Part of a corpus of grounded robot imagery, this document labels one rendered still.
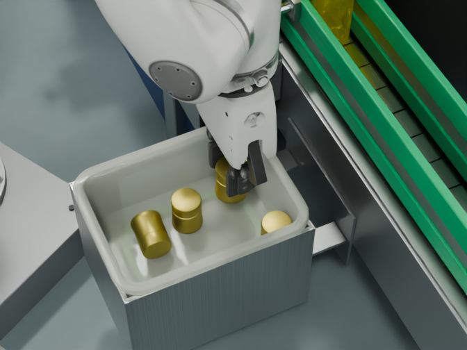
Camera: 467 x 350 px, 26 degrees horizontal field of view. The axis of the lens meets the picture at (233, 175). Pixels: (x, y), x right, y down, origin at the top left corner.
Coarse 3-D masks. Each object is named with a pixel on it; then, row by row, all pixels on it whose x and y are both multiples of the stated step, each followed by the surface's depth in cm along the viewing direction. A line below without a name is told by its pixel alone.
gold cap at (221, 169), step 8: (224, 160) 107; (216, 168) 106; (224, 168) 106; (216, 176) 107; (224, 176) 105; (216, 184) 108; (224, 184) 106; (216, 192) 109; (224, 192) 107; (224, 200) 108; (232, 200) 108; (240, 200) 109
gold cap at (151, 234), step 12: (144, 216) 112; (156, 216) 113; (132, 228) 114; (144, 228) 112; (156, 228) 112; (144, 240) 111; (156, 240) 111; (168, 240) 111; (144, 252) 111; (156, 252) 112
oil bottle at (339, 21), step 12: (312, 0) 111; (324, 0) 111; (336, 0) 112; (348, 0) 113; (324, 12) 113; (336, 12) 114; (348, 12) 115; (336, 24) 115; (348, 24) 116; (336, 36) 117; (348, 36) 118
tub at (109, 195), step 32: (128, 160) 113; (160, 160) 115; (192, 160) 117; (96, 192) 114; (128, 192) 116; (160, 192) 118; (256, 192) 119; (288, 192) 110; (96, 224) 107; (128, 224) 116; (224, 224) 116; (256, 224) 116; (128, 256) 113; (192, 256) 113; (224, 256) 105; (128, 288) 103; (160, 288) 103
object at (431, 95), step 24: (360, 0) 114; (360, 24) 116; (384, 24) 110; (384, 48) 113; (408, 48) 107; (384, 72) 114; (408, 72) 109; (432, 72) 104; (408, 96) 111; (432, 96) 105; (456, 96) 102; (432, 120) 107; (456, 120) 103; (456, 144) 105; (456, 168) 106
